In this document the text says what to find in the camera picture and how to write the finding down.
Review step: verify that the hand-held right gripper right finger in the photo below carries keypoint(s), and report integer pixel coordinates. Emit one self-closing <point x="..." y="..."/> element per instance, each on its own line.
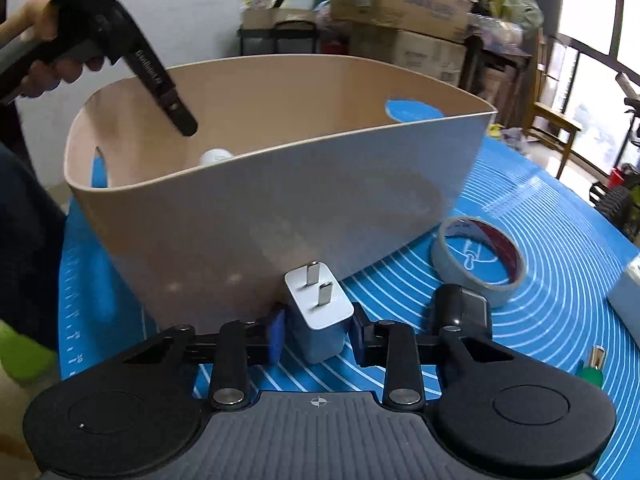
<point x="359" y="335"/>

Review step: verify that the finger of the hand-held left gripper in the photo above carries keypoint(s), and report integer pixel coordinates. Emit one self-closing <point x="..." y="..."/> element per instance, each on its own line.
<point x="182" y="117"/>

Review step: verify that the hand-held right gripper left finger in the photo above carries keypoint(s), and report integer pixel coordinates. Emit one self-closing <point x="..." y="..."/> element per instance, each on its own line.
<point x="276" y="337"/>

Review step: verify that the white charger plug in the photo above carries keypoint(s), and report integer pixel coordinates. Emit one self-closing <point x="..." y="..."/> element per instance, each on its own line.
<point x="317" y="320"/>

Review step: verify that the white pill bottle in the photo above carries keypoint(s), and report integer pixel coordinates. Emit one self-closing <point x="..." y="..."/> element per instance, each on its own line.
<point x="216" y="158"/>

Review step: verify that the beige plastic basket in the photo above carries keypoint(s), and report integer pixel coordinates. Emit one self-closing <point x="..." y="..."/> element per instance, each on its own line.
<point x="280" y="200"/>

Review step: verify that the person's left hand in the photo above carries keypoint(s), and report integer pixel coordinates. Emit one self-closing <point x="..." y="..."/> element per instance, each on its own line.
<point x="60" y="72"/>

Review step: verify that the small black box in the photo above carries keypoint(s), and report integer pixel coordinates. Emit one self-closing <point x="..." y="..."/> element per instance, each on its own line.
<point x="462" y="310"/>

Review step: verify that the grey tape roll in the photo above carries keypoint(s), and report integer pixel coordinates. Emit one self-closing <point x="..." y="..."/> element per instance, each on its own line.
<point x="450" y="260"/>

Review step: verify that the black metal rack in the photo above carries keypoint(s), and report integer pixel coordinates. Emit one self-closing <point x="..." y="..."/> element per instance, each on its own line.
<point x="277" y="40"/>

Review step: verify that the small open cardboard box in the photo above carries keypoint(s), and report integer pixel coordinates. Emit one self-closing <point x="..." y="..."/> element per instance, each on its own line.
<point x="275" y="17"/>

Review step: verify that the person's dark clothing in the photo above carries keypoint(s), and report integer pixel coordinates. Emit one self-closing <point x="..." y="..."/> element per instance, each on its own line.
<point x="25" y="235"/>

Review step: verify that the blue silicone baking mat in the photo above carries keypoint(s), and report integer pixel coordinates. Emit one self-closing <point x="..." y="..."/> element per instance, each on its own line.
<point x="550" y="270"/>

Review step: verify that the plain cardboard box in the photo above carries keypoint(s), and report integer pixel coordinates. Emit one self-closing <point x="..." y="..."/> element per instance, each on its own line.
<point x="415" y="55"/>

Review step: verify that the large printed cardboard box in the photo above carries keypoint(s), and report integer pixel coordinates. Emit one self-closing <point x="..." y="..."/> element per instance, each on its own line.
<point x="400" y="2"/>

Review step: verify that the bright green item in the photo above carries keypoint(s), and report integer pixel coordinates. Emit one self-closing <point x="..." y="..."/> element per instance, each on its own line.
<point x="22" y="352"/>

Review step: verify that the white tissue box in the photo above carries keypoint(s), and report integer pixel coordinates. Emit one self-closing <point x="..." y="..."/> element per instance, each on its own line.
<point x="627" y="295"/>

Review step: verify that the dark wooden desk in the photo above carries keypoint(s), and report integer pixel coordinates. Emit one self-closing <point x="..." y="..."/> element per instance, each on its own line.
<point x="492" y="80"/>

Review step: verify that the wooden chair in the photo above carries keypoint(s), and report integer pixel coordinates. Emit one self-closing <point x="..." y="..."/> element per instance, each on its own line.
<point x="552" y="120"/>

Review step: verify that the green and black bicycle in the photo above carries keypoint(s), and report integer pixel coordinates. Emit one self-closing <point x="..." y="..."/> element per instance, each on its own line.
<point x="620" y="195"/>

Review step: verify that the dark framed window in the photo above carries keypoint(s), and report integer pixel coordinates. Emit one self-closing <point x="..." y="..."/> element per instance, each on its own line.
<point x="595" y="35"/>

